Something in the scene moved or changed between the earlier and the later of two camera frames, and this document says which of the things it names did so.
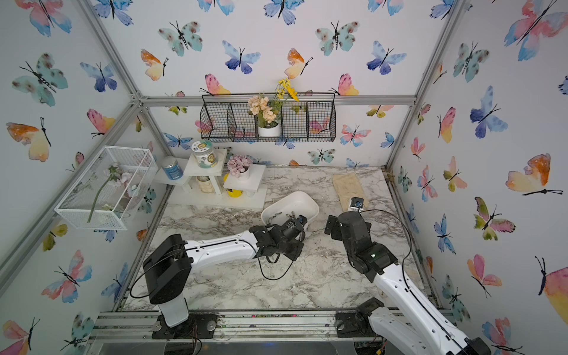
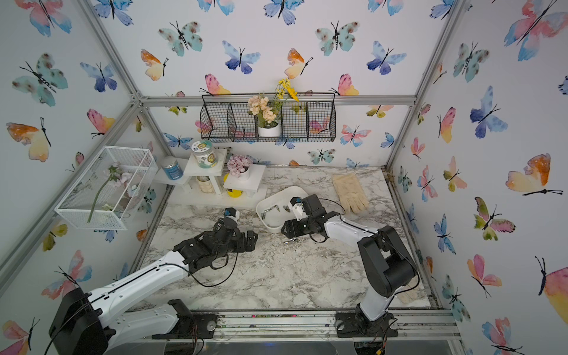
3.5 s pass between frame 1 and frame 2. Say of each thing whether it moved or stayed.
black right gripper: moved
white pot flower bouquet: stayed
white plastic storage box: moved
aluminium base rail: stayed
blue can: stayed
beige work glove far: stayed
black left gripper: moved
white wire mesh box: stayed
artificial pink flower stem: stayed
